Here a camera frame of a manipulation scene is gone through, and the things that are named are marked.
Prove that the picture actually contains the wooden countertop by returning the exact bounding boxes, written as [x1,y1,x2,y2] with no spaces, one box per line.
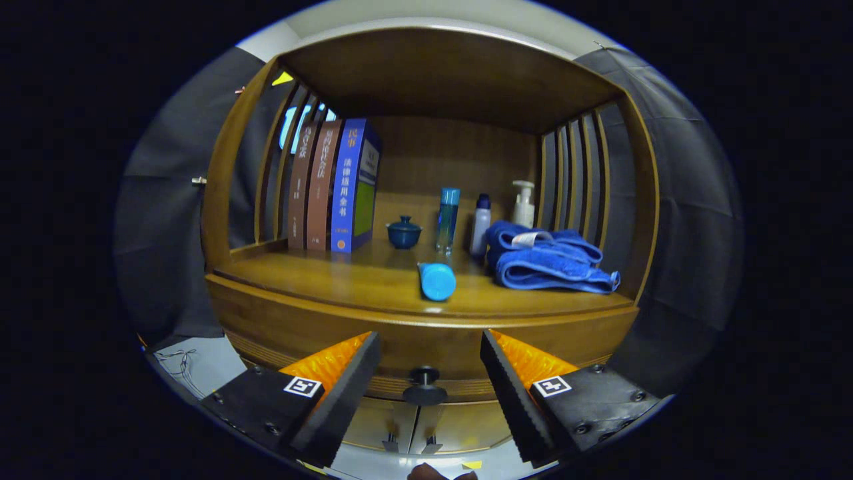
[213,237,634,319]

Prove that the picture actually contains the wooden drawer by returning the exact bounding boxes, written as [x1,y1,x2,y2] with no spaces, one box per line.
[205,273,639,405]

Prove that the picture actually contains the white cables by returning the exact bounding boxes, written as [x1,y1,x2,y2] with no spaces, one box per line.
[155,348,201,395]

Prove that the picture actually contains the white bottle with blue cap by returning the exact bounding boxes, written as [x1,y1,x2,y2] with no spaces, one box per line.
[470,193,492,257]

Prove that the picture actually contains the black drawer knob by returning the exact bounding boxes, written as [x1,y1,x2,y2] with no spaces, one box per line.
[403,366,448,407]

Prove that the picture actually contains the blue lidded teacup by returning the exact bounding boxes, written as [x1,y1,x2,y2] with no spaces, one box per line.
[386,215,423,250]

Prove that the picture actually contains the reddish brown book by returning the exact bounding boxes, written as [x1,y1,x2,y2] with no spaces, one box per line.
[306,120,343,252]

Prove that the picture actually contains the wooden cabinet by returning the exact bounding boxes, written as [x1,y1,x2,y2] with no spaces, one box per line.
[201,27,660,457]

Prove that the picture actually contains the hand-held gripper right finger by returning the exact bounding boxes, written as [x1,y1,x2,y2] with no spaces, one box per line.
[480,329,662,467]

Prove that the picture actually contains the white pump bottle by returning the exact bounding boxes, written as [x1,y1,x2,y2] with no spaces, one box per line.
[512,180,536,229]

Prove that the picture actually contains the dark brown book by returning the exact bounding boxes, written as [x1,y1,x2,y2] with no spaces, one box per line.
[287,122,321,251]

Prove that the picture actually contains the blue book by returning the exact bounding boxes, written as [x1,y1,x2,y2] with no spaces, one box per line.
[331,119,382,254]

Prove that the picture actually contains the blue tube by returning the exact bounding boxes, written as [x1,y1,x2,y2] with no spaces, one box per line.
[417,261,457,302]

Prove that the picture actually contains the blue folded towel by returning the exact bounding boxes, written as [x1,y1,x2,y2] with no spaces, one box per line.
[484,221,622,295]

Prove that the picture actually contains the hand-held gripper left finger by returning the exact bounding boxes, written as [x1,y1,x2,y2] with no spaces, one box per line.
[200,331,382,469]

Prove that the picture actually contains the tall blue glass bottle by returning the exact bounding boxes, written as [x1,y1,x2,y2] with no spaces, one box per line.
[436,187,461,254]

